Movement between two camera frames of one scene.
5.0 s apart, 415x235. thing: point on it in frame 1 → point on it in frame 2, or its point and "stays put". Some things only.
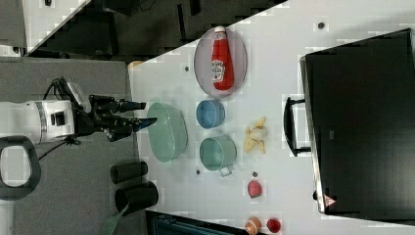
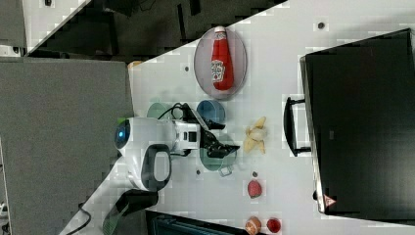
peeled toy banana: [255, 134] stays put
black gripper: [103, 116] → [208, 140]
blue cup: [210, 114] stays put
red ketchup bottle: [221, 62] stays put
